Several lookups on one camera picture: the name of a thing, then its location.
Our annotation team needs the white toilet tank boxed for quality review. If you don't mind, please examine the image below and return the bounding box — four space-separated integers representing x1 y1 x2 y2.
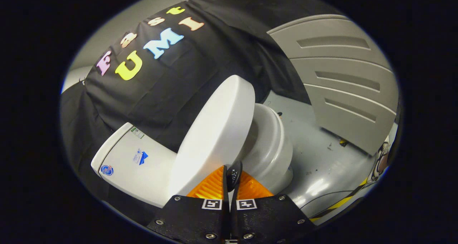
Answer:
91 122 178 208

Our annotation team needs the black backdrop cloth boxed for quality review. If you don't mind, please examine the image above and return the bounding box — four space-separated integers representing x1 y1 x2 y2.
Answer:
60 0 337 216

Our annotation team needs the yellow black floor tape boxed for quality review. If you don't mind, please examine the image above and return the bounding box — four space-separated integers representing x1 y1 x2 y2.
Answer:
309 178 369 222

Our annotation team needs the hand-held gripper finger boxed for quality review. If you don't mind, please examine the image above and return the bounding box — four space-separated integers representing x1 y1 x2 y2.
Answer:
228 161 317 244
147 165 230 244

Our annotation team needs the white toilet seat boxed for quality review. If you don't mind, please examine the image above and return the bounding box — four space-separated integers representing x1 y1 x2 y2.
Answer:
239 103 286 176

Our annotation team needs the white grooved panel unit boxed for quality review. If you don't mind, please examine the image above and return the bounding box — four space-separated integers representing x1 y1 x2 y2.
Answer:
267 14 400 156

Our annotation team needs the printed board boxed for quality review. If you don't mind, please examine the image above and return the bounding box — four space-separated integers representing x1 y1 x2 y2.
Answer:
371 140 391 183

